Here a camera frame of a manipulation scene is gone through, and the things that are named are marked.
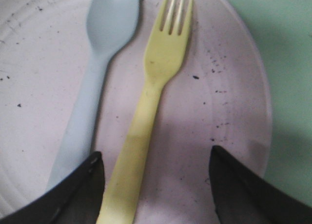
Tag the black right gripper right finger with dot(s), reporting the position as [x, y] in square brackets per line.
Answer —
[242, 197]

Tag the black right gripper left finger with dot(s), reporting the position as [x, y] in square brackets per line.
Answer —
[75, 200]

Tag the white round plate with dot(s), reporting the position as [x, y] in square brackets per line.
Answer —
[219, 96]

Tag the yellow plastic fork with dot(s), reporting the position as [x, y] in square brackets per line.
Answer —
[163, 58]

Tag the light green plastic tray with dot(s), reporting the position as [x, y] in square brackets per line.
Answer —
[282, 30]

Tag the light blue plastic spoon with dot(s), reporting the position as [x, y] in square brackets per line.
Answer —
[110, 24]

